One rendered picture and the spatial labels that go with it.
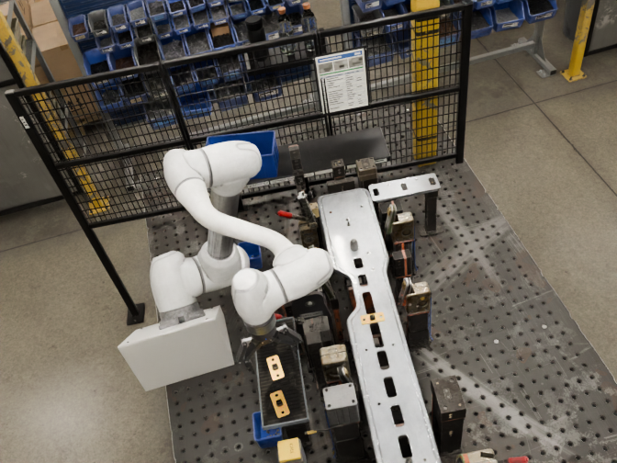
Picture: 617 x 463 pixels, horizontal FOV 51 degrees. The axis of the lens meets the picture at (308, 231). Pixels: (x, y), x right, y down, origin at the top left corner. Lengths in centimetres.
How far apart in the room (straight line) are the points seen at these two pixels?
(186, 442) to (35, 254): 229
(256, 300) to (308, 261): 18
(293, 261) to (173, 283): 87
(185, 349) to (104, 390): 121
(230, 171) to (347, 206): 72
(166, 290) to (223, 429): 56
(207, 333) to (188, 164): 69
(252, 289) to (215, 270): 86
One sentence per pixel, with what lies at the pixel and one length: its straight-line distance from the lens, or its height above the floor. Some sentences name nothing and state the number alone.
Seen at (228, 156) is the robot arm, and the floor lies 158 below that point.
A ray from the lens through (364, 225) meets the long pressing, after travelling 258.
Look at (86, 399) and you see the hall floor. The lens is 366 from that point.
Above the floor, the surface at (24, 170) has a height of 43.
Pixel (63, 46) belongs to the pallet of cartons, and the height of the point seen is 73.
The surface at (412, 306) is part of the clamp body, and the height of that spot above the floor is 98.
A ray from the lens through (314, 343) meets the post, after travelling 214.
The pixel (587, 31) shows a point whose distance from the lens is 495.
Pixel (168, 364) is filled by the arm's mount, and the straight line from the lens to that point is 255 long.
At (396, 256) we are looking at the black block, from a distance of 247.
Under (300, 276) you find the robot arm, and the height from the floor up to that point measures 156.
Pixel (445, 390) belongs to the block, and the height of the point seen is 103.
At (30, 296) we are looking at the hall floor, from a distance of 427.
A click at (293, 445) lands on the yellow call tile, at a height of 116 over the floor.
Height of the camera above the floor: 289
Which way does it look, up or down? 47 degrees down
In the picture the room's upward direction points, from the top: 11 degrees counter-clockwise
